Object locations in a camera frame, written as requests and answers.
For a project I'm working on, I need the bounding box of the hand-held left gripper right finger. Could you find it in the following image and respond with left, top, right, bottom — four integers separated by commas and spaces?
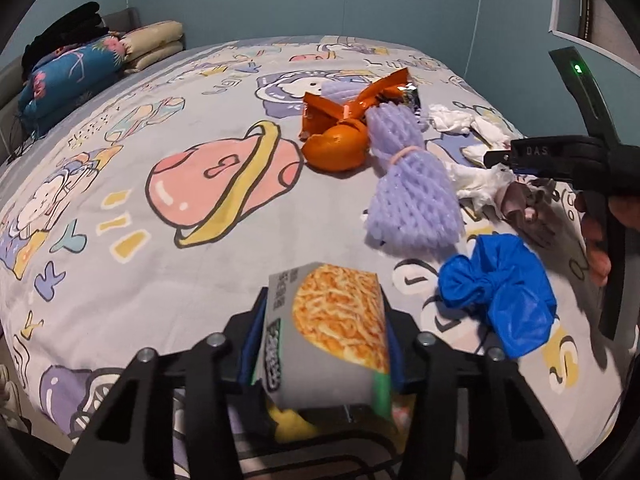
380, 284, 583, 480

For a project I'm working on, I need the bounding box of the cartoon printed bedsheet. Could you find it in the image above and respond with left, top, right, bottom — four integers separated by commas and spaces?
0, 35, 632, 467

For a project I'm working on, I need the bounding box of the purple foam net bundle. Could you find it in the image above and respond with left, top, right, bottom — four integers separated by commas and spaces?
362, 101, 466, 257

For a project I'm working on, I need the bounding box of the beige pillow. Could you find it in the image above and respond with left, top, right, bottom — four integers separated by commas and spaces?
121, 20, 184, 57
124, 41, 186, 74

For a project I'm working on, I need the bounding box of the orange mandarin fruit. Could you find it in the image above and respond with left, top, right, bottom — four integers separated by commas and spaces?
301, 119, 372, 172

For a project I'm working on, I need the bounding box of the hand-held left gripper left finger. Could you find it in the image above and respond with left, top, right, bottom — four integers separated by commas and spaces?
57, 286, 273, 480

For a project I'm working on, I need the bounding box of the small purple foam net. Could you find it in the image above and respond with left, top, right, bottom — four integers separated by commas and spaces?
319, 81, 372, 107

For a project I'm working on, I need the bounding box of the black clothing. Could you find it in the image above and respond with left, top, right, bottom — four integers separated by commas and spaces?
21, 1, 109, 69

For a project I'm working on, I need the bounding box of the white tissue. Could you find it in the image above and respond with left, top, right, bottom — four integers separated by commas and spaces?
446, 145, 517, 212
428, 103, 512, 147

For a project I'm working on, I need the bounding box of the brown crumpled wrapper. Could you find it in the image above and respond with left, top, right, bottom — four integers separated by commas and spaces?
496, 179, 557, 233

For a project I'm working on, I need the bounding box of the black cable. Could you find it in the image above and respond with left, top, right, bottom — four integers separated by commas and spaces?
0, 109, 42, 162

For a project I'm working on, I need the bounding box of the grey noodle picture box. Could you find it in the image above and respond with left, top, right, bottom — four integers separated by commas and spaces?
252, 261, 393, 423

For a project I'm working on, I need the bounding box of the orange snack wrapper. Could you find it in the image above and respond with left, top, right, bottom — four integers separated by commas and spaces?
298, 68, 424, 141

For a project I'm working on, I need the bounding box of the white window frame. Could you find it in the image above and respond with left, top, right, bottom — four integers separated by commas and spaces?
549, 0, 640, 77

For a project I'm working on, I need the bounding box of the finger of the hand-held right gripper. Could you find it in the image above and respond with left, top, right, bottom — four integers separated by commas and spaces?
483, 145, 517, 170

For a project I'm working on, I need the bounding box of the pink rubber band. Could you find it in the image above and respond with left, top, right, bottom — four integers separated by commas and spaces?
391, 145, 424, 167

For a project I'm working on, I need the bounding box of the blue floral pillow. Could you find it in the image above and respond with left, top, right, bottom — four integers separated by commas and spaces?
17, 34, 129, 129

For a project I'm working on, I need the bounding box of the person's right hand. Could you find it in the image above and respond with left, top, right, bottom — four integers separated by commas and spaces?
574, 194, 612, 288

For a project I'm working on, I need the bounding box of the white wall cable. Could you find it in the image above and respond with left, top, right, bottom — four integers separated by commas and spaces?
465, 0, 485, 82

